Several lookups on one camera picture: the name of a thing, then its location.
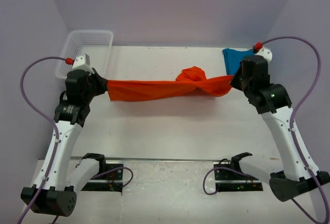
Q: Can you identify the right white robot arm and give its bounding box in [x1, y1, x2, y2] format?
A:
[230, 55, 329, 202]

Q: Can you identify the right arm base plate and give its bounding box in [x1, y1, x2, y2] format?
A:
[214, 169, 263, 192]

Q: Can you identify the white plastic basket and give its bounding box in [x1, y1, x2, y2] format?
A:
[61, 30, 114, 77]

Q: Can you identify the orange t shirt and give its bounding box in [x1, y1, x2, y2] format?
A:
[107, 66, 233, 102]

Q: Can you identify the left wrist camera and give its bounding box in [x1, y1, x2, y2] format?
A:
[72, 54, 92, 72]

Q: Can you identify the blue folded t shirt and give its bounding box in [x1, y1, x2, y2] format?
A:
[222, 48, 254, 75]

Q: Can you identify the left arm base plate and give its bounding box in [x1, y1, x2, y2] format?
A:
[82, 162, 124, 193]

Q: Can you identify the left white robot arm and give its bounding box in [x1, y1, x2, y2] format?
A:
[21, 68, 107, 217]

